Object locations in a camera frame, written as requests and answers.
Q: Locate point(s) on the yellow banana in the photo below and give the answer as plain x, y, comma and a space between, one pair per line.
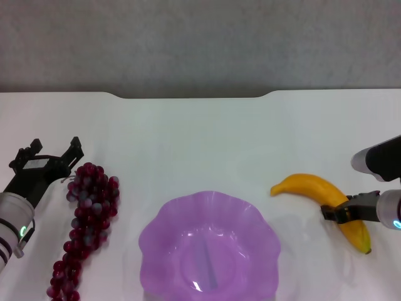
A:
307, 185

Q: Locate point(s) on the dark red grape bunch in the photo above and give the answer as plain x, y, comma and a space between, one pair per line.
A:
91, 203

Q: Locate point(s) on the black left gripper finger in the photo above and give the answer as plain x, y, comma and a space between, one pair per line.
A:
26, 152
74, 152

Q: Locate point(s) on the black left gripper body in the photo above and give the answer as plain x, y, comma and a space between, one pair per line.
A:
37, 177

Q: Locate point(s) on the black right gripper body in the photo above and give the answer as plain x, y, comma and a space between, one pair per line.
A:
365, 208

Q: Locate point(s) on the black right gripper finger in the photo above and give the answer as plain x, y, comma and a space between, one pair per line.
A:
363, 194
333, 213

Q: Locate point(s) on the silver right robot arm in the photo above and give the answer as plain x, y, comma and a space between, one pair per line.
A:
390, 208

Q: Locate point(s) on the purple wavy plastic plate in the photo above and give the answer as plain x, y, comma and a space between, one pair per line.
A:
210, 244

